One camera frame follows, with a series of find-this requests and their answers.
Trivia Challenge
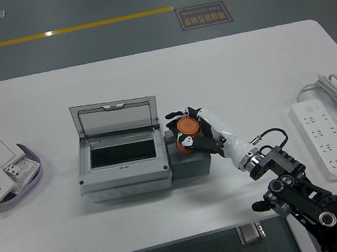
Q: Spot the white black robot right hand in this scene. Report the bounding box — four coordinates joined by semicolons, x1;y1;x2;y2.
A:
163;96;262;181

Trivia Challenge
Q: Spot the orange cylinder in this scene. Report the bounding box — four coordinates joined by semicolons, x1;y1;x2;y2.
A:
171;114;207;155

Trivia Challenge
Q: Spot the grey box with clear lid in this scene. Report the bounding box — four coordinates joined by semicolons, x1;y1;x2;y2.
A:
65;92;175;206

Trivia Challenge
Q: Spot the grey cube with round hole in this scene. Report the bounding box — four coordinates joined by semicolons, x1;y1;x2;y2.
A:
163;123;214;183

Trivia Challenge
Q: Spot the dark floor sign orange text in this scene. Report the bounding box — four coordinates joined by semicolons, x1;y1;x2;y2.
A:
174;0;236;33

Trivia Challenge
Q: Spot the white table leg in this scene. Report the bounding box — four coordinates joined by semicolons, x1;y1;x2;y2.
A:
285;211;318;252

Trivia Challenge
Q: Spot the yellow floor tape line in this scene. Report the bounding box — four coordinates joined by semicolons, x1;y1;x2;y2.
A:
0;5;177;50

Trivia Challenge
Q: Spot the white perforated socket module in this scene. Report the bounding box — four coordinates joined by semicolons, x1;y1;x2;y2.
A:
0;154;45;196

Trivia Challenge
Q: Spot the purple tray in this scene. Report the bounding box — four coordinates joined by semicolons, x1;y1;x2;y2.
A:
0;139;50;214

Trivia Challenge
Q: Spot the grey metal table bracket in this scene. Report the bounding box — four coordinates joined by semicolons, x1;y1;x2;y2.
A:
235;220;268;248

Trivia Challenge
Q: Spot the white wall switch plate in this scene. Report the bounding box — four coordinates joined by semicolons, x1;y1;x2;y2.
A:
0;135;28;168

